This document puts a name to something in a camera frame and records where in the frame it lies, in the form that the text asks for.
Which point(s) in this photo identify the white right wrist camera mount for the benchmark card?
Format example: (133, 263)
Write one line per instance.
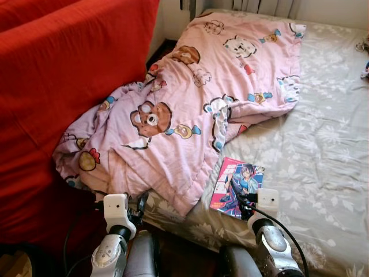
(267, 201)

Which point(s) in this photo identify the pink cartoon print blanket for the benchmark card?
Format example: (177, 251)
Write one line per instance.
(202, 92)

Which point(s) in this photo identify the red pillow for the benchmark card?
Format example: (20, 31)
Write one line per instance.
(69, 115)
(23, 11)

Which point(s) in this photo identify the anime cover book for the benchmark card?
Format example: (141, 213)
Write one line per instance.
(230, 184)

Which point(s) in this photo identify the grey robot left leg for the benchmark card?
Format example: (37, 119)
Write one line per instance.
(143, 257)

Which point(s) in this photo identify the bed with grey floral sheet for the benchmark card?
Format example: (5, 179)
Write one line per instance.
(323, 144)

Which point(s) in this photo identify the brown cardboard piece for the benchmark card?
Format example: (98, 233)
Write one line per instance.
(11, 266)

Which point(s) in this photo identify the grey curtain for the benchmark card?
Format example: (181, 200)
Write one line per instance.
(259, 6)

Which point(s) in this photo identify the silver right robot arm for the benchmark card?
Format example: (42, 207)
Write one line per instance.
(274, 242)

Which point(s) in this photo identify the black round waste bin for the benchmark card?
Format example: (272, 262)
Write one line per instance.
(7, 248)

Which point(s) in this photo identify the multicolour fabric bundle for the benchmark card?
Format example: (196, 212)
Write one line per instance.
(365, 69)

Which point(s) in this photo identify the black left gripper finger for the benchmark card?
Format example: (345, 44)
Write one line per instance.
(143, 202)
(132, 202)

